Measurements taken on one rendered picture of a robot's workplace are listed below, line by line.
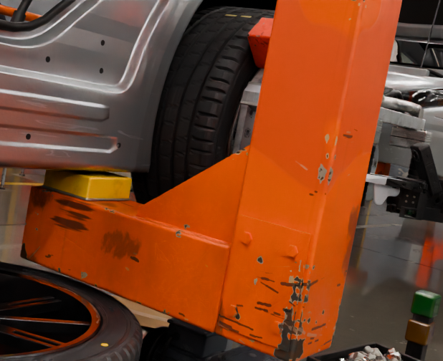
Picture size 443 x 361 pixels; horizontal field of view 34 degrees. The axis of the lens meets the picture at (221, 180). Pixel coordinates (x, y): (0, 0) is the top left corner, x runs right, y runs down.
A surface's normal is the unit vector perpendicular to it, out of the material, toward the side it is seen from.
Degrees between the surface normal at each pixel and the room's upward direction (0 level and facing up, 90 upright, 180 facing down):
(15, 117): 90
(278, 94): 90
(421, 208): 90
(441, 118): 89
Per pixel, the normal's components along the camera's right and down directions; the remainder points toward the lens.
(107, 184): 0.81, 0.20
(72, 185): -0.55, -0.03
